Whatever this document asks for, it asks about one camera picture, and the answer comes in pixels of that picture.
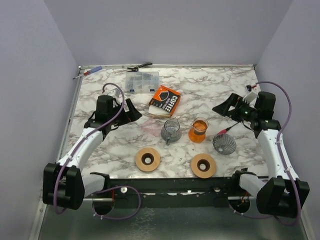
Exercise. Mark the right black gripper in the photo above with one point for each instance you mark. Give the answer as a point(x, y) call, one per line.
point(234, 107)

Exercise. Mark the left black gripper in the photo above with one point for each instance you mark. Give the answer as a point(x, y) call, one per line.
point(125, 115)

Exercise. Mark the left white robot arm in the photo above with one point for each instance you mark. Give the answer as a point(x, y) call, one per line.
point(63, 183)

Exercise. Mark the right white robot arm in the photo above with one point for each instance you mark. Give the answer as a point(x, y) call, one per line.
point(284, 194)

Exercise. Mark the orange coffee filter box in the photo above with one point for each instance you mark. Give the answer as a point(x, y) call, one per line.
point(164, 102)

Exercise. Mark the grey glass dripper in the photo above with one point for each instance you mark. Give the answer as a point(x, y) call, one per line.
point(224, 144)

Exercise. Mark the clear plastic screw organizer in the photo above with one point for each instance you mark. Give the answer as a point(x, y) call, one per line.
point(142, 82)

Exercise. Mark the black pliers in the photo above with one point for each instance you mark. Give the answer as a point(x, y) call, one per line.
point(137, 67)

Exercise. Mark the orange glass carafe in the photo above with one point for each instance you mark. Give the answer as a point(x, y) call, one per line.
point(197, 133)

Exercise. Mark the red blue screwdriver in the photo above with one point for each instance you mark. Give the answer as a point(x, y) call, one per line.
point(89, 72)

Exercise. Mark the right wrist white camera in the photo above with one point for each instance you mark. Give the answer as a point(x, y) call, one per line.
point(249, 97)

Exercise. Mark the wrist white camera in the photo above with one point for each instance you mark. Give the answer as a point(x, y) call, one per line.
point(115, 93)
point(249, 97)

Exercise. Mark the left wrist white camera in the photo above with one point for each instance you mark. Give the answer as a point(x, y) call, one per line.
point(115, 93)

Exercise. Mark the pink handled tool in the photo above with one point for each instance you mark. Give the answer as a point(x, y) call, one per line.
point(224, 131)

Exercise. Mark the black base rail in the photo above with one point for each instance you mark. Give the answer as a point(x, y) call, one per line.
point(190, 192)

